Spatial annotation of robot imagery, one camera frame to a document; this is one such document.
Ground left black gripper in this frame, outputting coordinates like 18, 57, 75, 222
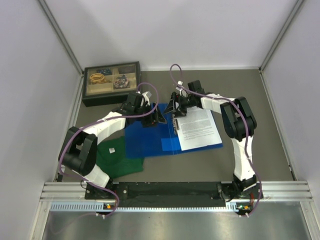
134, 101, 167, 128

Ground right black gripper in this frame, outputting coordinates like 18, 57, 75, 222
163, 92, 196, 119

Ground metal folder clip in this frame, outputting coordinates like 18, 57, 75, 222
172, 115, 180, 135

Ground blue file folder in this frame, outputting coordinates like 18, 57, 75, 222
124, 113, 223, 159

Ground printed white paper sheets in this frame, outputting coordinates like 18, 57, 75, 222
175, 107, 223, 151

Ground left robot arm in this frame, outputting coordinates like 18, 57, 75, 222
58, 91, 167, 199

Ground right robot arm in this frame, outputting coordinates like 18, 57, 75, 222
164, 80, 257, 201

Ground colourful jewellery in box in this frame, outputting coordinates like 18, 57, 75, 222
113, 74, 130, 90

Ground black compartment display box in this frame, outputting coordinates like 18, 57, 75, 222
82, 61, 141, 107

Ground green folded t-shirt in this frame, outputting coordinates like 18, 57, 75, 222
96, 136, 144, 179

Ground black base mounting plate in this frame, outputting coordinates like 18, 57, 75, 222
84, 181, 263, 208

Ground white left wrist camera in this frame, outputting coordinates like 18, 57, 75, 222
140, 91, 152, 107

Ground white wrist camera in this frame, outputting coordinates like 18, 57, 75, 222
140, 91, 152, 107
175, 80, 184, 92

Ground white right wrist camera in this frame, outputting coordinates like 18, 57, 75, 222
175, 80, 184, 92

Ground gold bracelet in box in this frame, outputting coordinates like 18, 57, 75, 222
89, 72, 113, 85

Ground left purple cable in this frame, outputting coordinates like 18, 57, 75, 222
57, 82, 159, 218

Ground grey slotted cable duct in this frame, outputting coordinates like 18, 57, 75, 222
50, 202, 251, 213

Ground aluminium frame rail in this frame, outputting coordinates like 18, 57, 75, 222
40, 181, 313, 202

